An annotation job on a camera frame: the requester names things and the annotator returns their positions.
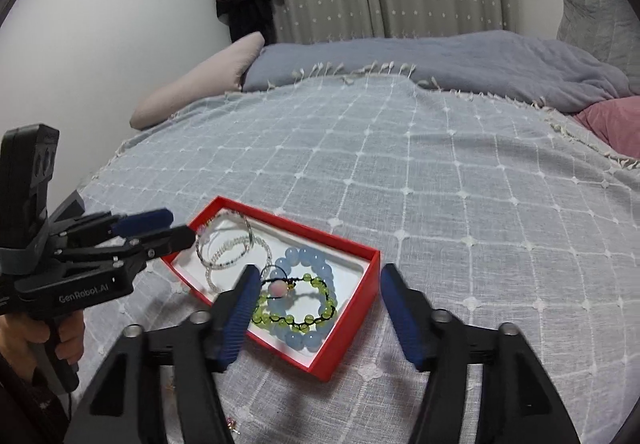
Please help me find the clear bead bracelet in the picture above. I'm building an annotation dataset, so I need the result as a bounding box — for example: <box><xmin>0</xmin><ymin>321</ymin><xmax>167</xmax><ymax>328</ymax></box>
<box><xmin>196</xmin><ymin>219</ymin><xmax>253</xmax><ymax>270</ymax></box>

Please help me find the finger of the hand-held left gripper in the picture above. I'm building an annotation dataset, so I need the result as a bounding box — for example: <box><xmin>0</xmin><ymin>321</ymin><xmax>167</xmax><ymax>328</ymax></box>
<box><xmin>65</xmin><ymin>209</ymin><xmax>175</xmax><ymax>245</ymax></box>
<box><xmin>55</xmin><ymin>225</ymin><xmax>197</xmax><ymax>270</ymax></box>

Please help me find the person's left forearm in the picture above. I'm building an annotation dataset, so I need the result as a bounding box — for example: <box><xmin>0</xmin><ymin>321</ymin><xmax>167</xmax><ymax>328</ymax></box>
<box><xmin>0</xmin><ymin>354</ymin><xmax>71</xmax><ymax>444</ymax></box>

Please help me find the grey-blue duvet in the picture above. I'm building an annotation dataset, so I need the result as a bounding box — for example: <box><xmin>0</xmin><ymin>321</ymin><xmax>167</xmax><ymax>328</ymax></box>
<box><xmin>241</xmin><ymin>29</ymin><xmax>633</xmax><ymax>112</ymax></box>

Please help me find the beige pillow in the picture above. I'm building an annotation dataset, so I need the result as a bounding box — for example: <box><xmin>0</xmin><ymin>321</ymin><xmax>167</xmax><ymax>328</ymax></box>
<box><xmin>130</xmin><ymin>32</ymin><xmax>266</xmax><ymax>129</ymax></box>

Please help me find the green bead bracelet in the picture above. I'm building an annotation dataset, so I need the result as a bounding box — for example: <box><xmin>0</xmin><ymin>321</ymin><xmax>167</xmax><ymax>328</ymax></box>
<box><xmin>250</xmin><ymin>274</ymin><xmax>338</xmax><ymax>331</ymax></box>

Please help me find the red cardboard box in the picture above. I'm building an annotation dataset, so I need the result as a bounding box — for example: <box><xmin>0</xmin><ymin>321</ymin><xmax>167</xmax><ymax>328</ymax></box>
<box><xmin>160</xmin><ymin>195</ymin><xmax>381</xmax><ymax>382</ymax></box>

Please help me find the pink pillow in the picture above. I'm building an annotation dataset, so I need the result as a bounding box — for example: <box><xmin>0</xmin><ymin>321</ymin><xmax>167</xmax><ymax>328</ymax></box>
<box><xmin>570</xmin><ymin>97</ymin><xmax>640</xmax><ymax>160</ymax></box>

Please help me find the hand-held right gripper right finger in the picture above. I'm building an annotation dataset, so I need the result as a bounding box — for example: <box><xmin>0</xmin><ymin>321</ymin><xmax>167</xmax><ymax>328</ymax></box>
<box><xmin>380</xmin><ymin>263</ymin><xmax>576</xmax><ymax>444</ymax></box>

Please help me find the grey checked blanket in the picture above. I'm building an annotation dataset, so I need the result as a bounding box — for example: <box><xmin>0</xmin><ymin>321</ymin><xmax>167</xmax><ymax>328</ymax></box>
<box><xmin>75</xmin><ymin>69</ymin><xmax>640</xmax><ymax>444</ymax></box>

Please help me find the blue bead bracelet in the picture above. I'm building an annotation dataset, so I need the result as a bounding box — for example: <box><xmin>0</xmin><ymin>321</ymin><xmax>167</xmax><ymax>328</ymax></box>
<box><xmin>267</xmin><ymin>247</ymin><xmax>337</xmax><ymax>355</ymax></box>

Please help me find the person's left hand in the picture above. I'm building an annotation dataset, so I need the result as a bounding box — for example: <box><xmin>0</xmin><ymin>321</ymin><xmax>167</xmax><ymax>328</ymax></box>
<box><xmin>0</xmin><ymin>310</ymin><xmax>86</xmax><ymax>367</ymax></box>

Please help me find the grey pillow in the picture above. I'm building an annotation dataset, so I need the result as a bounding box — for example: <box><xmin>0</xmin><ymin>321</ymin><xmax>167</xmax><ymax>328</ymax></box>
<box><xmin>556</xmin><ymin>0</ymin><xmax>640</xmax><ymax>80</ymax></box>

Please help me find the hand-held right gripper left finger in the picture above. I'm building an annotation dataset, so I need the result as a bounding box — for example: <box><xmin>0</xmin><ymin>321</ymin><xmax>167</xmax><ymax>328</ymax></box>
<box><xmin>65</xmin><ymin>264</ymin><xmax>262</xmax><ymax>444</ymax></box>

